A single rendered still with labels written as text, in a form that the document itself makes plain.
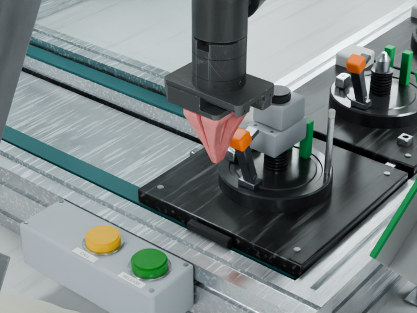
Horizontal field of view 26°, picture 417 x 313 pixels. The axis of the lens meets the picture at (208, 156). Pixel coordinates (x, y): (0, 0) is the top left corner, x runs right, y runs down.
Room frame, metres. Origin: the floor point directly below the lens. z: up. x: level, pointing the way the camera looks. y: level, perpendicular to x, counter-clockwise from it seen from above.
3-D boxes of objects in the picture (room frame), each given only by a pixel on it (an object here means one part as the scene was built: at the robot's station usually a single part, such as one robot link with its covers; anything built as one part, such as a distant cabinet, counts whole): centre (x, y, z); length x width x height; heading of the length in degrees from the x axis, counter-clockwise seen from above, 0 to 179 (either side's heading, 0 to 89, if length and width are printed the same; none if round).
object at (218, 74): (0.85, -0.01, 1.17); 0.10 x 0.07 x 0.07; 51
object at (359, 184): (0.94, -0.08, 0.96); 0.24 x 0.24 x 0.02; 51
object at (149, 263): (0.78, 0.06, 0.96); 0.04 x 0.04 x 0.02
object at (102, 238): (0.82, 0.12, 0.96); 0.04 x 0.04 x 0.02
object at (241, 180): (0.90, -0.05, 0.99); 0.02 x 0.02 x 0.01; 51
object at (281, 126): (0.94, -0.09, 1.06); 0.08 x 0.04 x 0.07; 139
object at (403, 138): (1.03, -0.26, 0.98); 0.02 x 0.02 x 0.01; 51
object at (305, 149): (0.96, -0.12, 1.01); 0.01 x 0.01 x 0.05; 51
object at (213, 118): (0.86, 0.00, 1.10); 0.07 x 0.07 x 0.09; 51
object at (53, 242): (0.82, 0.12, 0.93); 0.21 x 0.07 x 0.06; 51
